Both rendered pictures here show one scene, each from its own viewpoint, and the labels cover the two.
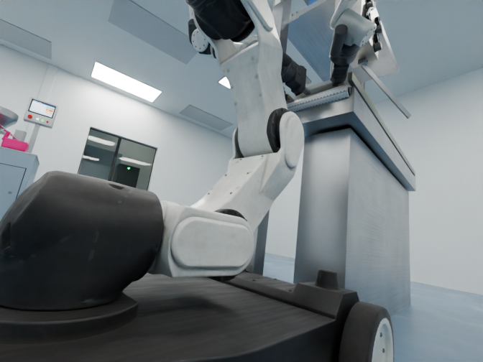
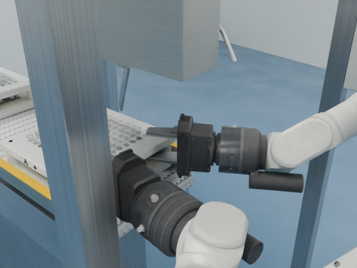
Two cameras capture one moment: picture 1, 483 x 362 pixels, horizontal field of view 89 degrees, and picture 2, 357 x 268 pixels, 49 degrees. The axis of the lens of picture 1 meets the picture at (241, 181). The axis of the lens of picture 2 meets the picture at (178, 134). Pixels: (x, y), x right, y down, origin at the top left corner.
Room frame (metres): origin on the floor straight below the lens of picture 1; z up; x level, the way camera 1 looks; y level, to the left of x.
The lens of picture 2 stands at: (0.86, 0.35, 1.33)
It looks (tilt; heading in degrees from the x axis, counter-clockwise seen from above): 28 degrees down; 266
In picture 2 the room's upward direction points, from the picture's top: straight up
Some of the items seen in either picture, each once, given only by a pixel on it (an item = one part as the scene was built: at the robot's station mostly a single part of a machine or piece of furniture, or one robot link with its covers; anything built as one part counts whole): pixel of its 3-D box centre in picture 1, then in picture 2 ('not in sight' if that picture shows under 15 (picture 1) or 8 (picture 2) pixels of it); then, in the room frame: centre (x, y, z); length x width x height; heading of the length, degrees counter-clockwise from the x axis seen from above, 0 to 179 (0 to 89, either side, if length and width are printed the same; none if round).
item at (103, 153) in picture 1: (119, 164); not in sight; (5.05, 2.59, 1.43); 1.38 x 0.01 x 1.16; 126
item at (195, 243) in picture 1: (189, 238); not in sight; (0.52, 0.09, 0.28); 0.21 x 0.20 x 0.13; 136
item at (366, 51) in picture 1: (357, 28); (154, 9); (0.85, -0.39, 1.19); 0.22 x 0.11 x 0.20; 136
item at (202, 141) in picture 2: (342, 58); (210, 147); (0.75, -0.30, 0.96); 0.12 x 0.10 x 0.13; 168
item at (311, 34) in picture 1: (343, 49); not in sight; (1.09, -0.43, 1.30); 0.62 x 0.38 x 0.04; 136
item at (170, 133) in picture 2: not in sight; (162, 130); (0.84, -0.31, 0.99); 0.06 x 0.03 x 0.02; 168
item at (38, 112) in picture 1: (35, 130); not in sight; (2.39, 2.14, 1.07); 0.23 x 0.10 x 0.62; 126
